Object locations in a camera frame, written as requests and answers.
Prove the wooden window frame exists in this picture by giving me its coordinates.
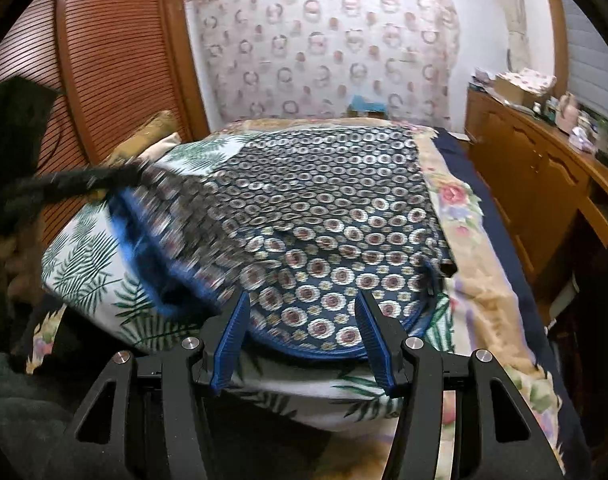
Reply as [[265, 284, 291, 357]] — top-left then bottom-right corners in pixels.
[[541, 0, 570, 98]]

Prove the circle-patterned curtain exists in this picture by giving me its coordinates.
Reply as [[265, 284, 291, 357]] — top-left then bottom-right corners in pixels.
[[184, 0, 460, 131]]

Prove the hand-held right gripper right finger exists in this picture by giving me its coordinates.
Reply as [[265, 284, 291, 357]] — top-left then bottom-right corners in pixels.
[[355, 289, 567, 480]]

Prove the person's left forearm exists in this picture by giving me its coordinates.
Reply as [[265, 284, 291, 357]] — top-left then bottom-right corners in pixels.
[[0, 230, 39, 306]]

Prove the wooden cabinet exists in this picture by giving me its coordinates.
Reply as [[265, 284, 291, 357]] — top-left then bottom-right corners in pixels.
[[464, 87, 608, 321]]

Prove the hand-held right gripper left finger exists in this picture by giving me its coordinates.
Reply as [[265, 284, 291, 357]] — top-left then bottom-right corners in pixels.
[[62, 291, 252, 480]]

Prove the wooden louvred wardrobe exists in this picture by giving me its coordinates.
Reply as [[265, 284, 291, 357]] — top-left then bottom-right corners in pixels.
[[0, 0, 209, 241]]

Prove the small blue box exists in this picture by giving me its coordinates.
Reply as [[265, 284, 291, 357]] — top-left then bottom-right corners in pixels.
[[348, 95, 387, 117]]

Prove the beige curtain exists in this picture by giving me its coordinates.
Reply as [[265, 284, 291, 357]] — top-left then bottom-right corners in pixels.
[[504, 0, 530, 68]]

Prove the grey window blind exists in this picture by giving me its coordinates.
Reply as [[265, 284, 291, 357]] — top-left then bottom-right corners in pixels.
[[559, 0, 608, 121]]

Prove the gold pillow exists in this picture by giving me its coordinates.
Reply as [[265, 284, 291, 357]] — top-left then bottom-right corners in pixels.
[[104, 110, 185, 171]]

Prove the floral blanket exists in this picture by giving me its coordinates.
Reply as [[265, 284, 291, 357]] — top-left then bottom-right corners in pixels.
[[26, 117, 570, 480]]

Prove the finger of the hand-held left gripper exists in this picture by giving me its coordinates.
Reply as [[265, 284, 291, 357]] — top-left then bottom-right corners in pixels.
[[31, 166, 144, 206]]

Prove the dark green cloth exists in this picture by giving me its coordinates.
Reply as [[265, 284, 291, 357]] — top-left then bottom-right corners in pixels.
[[0, 352, 74, 480]]

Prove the floral cardboard box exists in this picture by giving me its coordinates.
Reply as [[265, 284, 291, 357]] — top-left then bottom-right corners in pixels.
[[494, 71, 557, 108]]

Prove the blue circle-patterned garment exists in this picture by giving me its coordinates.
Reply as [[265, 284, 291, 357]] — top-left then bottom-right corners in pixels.
[[106, 127, 457, 358]]

